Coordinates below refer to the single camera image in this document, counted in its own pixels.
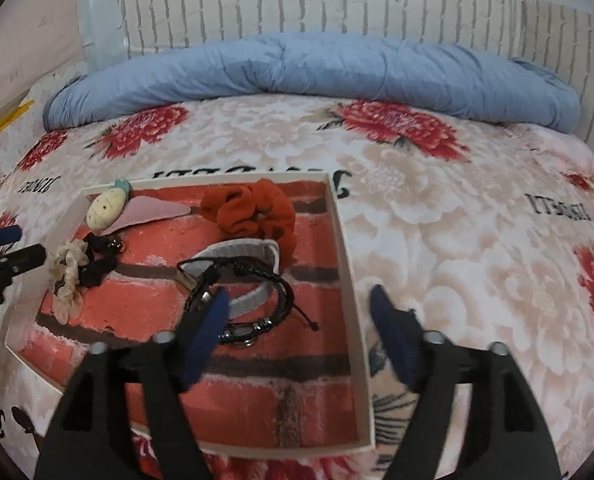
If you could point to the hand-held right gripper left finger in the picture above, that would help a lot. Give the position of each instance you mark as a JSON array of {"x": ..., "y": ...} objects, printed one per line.
[{"x": 207, "y": 330}]

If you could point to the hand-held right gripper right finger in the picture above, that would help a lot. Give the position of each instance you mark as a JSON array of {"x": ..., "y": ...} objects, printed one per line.
[{"x": 397, "y": 340}]

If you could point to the cream flower scrunchie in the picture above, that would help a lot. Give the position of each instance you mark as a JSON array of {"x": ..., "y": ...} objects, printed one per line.
[{"x": 67, "y": 280}]

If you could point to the white tray with brick-print lining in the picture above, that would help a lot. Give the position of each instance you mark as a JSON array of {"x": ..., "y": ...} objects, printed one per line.
[{"x": 277, "y": 395}]

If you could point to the cream pineapple hair clip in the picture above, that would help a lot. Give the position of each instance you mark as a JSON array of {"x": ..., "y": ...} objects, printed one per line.
[{"x": 107, "y": 207}]

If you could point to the orange scrunchie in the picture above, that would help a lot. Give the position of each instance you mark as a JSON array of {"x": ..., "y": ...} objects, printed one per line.
[{"x": 249, "y": 215}]

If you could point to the pink hair clip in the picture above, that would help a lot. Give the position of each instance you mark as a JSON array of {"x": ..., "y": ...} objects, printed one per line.
[{"x": 152, "y": 211}]

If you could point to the yellow cloth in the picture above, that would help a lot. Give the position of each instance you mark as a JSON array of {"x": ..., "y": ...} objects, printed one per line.
[{"x": 4, "y": 127}]

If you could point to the clear plastic sheet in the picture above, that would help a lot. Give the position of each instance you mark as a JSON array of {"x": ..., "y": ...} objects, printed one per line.
[{"x": 99, "y": 15}]

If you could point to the pink pillow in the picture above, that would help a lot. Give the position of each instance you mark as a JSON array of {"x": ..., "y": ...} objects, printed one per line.
[{"x": 562, "y": 155}]

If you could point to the rolled blue quilt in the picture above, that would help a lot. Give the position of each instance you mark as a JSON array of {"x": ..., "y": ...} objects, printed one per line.
[{"x": 327, "y": 70}]

